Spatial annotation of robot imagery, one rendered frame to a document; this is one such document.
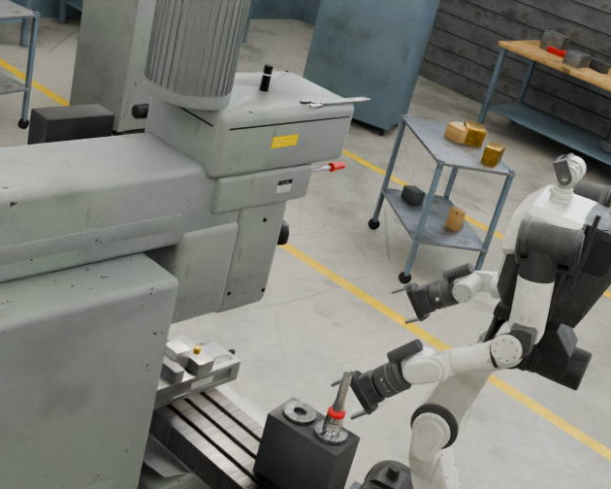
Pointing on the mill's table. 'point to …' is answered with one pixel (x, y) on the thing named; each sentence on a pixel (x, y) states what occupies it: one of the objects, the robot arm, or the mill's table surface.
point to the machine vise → (168, 382)
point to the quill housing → (252, 254)
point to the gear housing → (261, 187)
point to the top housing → (257, 126)
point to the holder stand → (304, 449)
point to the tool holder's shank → (342, 392)
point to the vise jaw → (198, 364)
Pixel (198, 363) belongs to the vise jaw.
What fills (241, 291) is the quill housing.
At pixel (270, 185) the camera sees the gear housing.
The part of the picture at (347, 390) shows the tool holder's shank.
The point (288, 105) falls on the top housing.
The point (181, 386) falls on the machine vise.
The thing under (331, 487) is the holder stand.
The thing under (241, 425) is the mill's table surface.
